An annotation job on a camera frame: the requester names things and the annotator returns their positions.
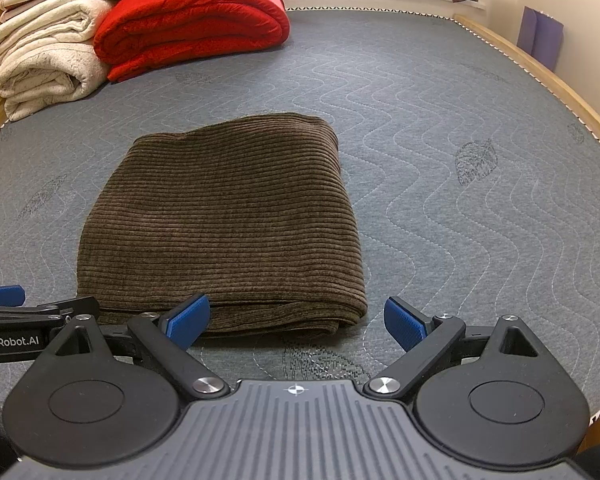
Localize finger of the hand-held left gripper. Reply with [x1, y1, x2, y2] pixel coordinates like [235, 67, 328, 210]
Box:
[0, 296, 102, 335]
[0, 285, 27, 307]

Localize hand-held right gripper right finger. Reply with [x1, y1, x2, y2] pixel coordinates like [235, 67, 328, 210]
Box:
[364, 296, 542, 402]

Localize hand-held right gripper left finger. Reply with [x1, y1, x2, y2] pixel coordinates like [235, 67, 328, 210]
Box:
[54, 292, 231, 402]

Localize brown corduroy pants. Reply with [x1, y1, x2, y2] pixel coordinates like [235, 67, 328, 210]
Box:
[77, 114, 370, 340]

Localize white fleece folded blanket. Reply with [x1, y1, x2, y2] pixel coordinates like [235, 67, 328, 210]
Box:
[0, 0, 117, 122]

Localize red folded blanket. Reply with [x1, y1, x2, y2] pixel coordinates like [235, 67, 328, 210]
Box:
[92, 0, 291, 84]

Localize purple paper bag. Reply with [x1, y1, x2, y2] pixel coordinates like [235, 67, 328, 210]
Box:
[517, 6, 565, 72]

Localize wooden bed frame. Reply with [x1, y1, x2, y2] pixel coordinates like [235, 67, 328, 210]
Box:
[0, 0, 600, 166]

